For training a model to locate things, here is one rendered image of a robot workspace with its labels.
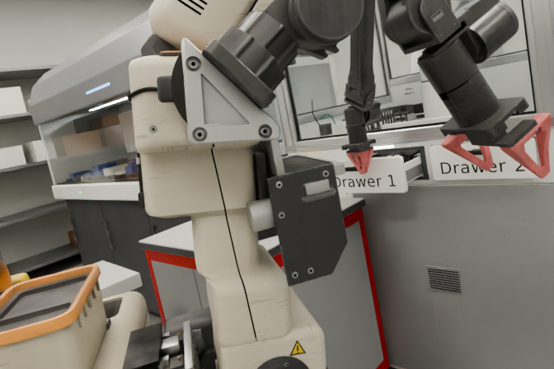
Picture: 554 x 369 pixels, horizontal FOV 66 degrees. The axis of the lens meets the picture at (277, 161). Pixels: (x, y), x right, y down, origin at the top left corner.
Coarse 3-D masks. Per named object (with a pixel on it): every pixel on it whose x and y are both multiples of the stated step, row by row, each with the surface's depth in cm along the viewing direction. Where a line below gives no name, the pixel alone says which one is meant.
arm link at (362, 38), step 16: (368, 0) 104; (368, 16) 107; (352, 32) 111; (368, 32) 110; (352, 48) 114; (368, 48) 113; (352, 64) 118; (368, 64) 117; (352, 80) 121; (368, 80) 119; (352, 96) 125
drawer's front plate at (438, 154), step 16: (464, 144) 126; (528, 144) 114; (432, 160) 134; (448, 160) 130; (464, 160) 127; (496, 160) 121; (512, 160) 118; (448, 176) 131; (464, 176) 128; (480, 176) 125; (496, 176) 122; (512, 176) 119; (528, 176) 116
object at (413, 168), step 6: (408, 162) 133; (414, 162) 135; (420, 162) 139; (408, 168) 132; (414, 168) 134; (420, 168) 138; (408, 174) 132; (414, 174) 134; (420, 174) 138; (408, 180) 131
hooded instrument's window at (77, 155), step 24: (120, 96) 215; (72, 120) 264; (96, 120) 240; (120, 120) 221; (48, 144) 302; (72, 144) 272; (96, 144) 247; (120, 144) 227; (72, 168) 281; (96, 168) 255; (120, 168) 233
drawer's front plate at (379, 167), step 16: (384, 160) 129; (400, 160) 125; (336, 176) 143; (352, 176) 138; (368, 176) 134; (384, 176) 130; (400, 176) 127; (352, 192) 140; (368, 192) 136; (384, 192) 131; (400, 192) 128
